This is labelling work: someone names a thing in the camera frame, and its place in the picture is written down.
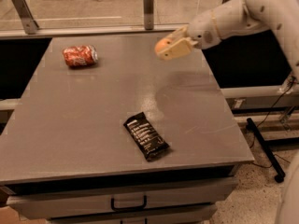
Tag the black lower drawer handle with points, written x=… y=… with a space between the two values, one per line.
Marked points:
x=134 y=221

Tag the black drawer handle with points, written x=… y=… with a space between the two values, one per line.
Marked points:
x=129 y=204
x=134 y=221

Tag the left metal railing bracket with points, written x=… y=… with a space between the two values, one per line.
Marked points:
x=28 y=22

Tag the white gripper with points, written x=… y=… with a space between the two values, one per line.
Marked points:
x=202 y=31

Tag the black rxbar chocolate wrapper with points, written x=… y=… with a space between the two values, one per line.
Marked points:
x=150 y=143

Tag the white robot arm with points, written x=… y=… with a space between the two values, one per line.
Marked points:
x=237 y=17

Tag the black upper drawer handle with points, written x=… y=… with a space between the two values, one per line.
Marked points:
x=129 y=204

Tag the black metal floor bar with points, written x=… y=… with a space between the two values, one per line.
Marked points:
x=279 y=177

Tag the orange fruit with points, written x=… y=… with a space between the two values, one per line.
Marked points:
x=163 y=45

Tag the middle metal railing bracket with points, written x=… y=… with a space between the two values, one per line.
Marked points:
x=148 y=11

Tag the grey table with drawers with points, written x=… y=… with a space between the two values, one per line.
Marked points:
x=65 y=153

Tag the grey horizontal railing beam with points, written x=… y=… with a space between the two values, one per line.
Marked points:
x=86 y=31

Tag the crushed red soda can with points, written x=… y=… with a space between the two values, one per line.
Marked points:
x=79 y=56

